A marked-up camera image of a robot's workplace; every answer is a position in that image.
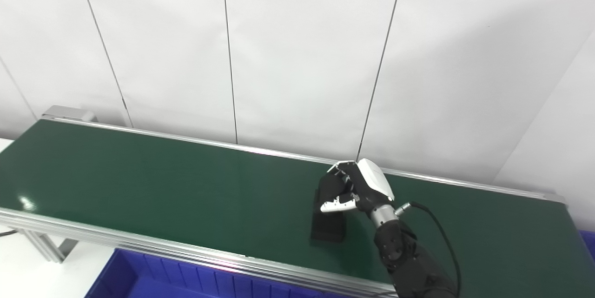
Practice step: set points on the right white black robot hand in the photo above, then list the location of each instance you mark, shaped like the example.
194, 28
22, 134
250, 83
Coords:
372, 186

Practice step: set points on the black cylinder block part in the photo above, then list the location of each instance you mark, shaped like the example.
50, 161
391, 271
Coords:
327, 228

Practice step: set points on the green conveyor belt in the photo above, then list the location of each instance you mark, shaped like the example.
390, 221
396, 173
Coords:
162, 182

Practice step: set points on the blue plastic bin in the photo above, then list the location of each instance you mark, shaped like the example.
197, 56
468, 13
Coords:
588, 244
162, 279

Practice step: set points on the grey conveyor end housing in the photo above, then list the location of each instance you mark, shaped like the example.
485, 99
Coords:
69, 114

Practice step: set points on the aluminium conveyor leg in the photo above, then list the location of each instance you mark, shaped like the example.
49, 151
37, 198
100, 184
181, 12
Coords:
46, 244

